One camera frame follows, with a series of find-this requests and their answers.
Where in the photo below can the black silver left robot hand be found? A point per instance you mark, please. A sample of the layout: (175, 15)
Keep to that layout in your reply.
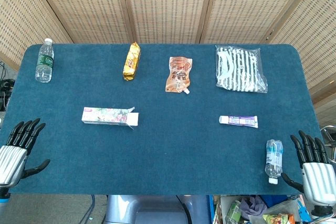
(11, 157)

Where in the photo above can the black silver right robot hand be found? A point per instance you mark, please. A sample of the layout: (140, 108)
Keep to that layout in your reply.
(319, 179)

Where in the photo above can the purple white toothpaste tube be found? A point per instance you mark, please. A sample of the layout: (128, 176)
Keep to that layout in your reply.
(240, 121)

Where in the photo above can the floral toothpaste box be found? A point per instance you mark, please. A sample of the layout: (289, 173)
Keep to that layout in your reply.
(105, 116)

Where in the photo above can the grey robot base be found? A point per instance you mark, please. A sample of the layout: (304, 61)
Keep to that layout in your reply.
(155, 211)

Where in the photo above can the black white striped bag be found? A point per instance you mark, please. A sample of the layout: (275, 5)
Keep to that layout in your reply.
(240, 69)

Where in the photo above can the chrome stool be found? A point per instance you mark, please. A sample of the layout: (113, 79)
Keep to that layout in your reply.
(330, 137)

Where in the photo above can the blue label water bottle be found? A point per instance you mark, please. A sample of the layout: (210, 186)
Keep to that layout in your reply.
(274, 159)

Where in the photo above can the green orange snack bag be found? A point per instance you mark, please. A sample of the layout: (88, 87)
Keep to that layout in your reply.
(278, 219)

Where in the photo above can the purple crumpled cloth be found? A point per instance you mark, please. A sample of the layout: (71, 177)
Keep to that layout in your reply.
(253, 207)

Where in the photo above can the green plastic bottle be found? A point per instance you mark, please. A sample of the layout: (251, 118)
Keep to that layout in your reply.
(233, 212)

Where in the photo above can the green label water bottle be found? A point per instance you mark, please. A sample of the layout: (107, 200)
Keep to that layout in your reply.
(44, 62)

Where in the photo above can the bamboo screen panel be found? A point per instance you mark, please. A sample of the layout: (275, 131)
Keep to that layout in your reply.
(21, 16)
(315, 40)
(168, 6)
(89, 6)
(249, 6)

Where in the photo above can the golden snack packet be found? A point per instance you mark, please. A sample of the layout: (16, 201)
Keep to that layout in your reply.
(131, 61)

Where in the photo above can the blue table cloth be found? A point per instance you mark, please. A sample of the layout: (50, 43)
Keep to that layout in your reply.
(168, 150)

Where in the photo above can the orange spout pouch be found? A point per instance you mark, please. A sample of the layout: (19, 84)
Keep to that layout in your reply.
(178, 75)

